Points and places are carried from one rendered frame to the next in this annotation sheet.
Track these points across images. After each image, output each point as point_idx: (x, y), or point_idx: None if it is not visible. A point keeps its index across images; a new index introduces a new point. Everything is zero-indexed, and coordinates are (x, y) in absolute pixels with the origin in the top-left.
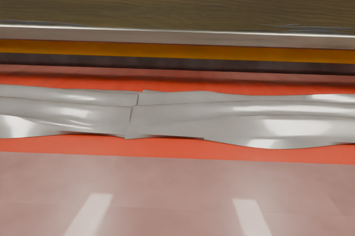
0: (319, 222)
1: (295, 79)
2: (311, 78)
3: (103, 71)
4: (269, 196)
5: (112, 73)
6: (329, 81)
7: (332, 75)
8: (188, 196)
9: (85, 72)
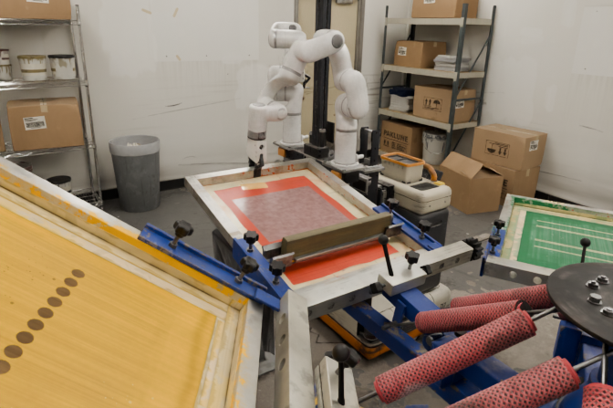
0: (291, 230)
1: (304, 261)
2: (300, 264)
3: (347, 250)
4: (296, 231)
5: (344, 250)
6: (296, 263)
7: (296, 268)
8: (302, 229)
9: (349, 248)
